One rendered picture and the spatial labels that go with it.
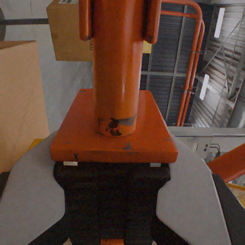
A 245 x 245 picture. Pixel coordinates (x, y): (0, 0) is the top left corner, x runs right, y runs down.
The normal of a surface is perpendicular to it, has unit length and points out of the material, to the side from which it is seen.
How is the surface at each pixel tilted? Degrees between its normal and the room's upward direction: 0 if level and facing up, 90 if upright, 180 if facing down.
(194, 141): 90
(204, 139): 90
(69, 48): 90
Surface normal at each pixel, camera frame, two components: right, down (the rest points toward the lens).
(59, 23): 0.02, 0.76
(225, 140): 0.04, 0.48
